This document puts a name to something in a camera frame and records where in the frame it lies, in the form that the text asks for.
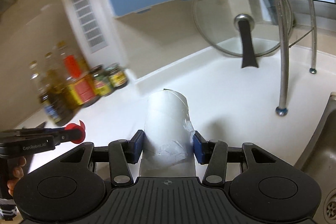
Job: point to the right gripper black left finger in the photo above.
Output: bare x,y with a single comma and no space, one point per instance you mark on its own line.
121,154

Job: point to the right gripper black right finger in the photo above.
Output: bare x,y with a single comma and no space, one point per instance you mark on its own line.
214,154

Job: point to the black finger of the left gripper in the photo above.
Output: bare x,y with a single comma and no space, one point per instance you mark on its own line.
59,137
41,129

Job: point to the red plastic bottle cap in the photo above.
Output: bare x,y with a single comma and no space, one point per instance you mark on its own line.
75,132

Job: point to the white paper cup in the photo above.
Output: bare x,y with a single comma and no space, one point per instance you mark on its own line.
168,144

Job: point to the person's left hand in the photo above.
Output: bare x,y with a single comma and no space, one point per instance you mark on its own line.
16,174

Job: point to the dark soy sauce bottle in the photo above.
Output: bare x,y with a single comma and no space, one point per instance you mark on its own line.
53,102

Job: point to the tall yellow-cap oil bottle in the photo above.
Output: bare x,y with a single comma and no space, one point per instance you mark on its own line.
58,80

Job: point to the yellow bean sauce jar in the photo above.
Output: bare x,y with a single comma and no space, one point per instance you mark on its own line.
101,82

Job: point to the checkered lid sauce jar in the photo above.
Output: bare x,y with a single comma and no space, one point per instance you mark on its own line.
117,76

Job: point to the stainless steel sink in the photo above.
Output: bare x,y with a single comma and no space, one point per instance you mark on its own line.
318,160

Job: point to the stainless steel dish rack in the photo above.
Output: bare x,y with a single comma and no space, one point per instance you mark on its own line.
284,33

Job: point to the cooking oil bottle red handle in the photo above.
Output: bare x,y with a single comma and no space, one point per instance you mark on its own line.
79,81

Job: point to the grey wall vent grille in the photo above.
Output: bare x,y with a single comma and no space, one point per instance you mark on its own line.
89,25

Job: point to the glass pot lid black handle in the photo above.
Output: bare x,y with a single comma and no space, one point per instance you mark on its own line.
246,29

